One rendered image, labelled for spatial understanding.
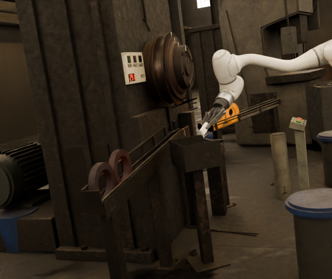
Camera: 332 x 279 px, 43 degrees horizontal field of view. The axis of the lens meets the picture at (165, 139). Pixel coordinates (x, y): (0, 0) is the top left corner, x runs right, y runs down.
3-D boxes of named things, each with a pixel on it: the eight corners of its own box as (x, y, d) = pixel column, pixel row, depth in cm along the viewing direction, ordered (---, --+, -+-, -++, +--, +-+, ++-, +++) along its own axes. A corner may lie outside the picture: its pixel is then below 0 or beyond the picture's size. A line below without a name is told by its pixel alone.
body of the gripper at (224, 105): (231, 108, 221) (224, 119, 215) (219, 110, 227) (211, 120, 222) (224, 97, 217) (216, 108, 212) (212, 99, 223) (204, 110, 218)
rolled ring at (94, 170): (111, 156, 189) (104, 156, 190) (91, 171, 172) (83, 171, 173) (118, 194, 193) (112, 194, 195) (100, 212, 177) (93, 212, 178)
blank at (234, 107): (220, 105, 326) (223, 105, 323) (234, 100, 334) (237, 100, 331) (224, 124, 329) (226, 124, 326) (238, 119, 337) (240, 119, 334)
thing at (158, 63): (158, 109, 259) (148, 32, 252) (182, 101, 303) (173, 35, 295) (168, 108, 257) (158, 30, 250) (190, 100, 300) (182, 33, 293)
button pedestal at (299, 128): (294, 201, 322) (286, 122, 312) (295, 191, 344) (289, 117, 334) (315, 200, 316) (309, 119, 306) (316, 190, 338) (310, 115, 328)
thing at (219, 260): (199, 278, 222) (182, 146, 211) (184, 259, 248) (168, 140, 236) (234, 269, 227) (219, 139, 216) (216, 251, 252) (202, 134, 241)
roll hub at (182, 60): (177, 91, 263) (171, 45, 259) (189, 87, 289) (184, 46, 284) (185, 89, 261) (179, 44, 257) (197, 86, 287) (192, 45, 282)
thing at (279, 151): (275, 200, 328) (269, 135, 320) (276, 195, 339) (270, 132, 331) (291, 200, 324) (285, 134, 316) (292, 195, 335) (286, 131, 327)
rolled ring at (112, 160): (127, 144, 206) (121, 144, 207) (111, 156, 189) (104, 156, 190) (134, 179, 210) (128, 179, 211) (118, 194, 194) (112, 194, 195)
